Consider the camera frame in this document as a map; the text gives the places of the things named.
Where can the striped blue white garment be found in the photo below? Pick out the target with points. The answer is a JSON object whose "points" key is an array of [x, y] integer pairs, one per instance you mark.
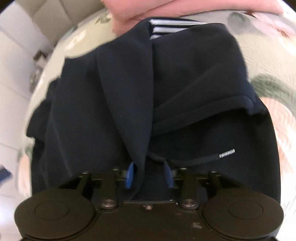
{"points": [[162, 27]]}

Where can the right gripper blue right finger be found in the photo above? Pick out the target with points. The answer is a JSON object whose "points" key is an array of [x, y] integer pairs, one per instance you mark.
{"points": [[168, 175]]}

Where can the pink folded blanket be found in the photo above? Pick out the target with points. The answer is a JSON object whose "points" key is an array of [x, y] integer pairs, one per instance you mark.
{"points": [[127, 14]]}

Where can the navy blue hoodie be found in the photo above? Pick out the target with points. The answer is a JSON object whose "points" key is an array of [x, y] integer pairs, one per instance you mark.
{"points": [[183, 98]]}

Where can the clutter beside bed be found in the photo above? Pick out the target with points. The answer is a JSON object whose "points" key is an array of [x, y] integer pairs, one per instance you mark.
{"points": [[40, 61]]}

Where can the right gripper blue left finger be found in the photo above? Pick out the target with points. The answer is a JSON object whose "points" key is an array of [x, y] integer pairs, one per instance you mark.
{"points": [[129, 175]]}

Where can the floral quilted bedspread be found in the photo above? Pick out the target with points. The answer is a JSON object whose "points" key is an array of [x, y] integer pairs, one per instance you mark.
{"points": [[270, 62]]}

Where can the white wardrobe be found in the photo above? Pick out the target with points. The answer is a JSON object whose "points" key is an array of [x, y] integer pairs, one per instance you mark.
{"points": [[20, 41]]}

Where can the beige padded headboard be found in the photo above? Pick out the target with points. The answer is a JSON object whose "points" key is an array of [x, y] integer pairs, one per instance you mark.
{"points": [[54, 17]]}

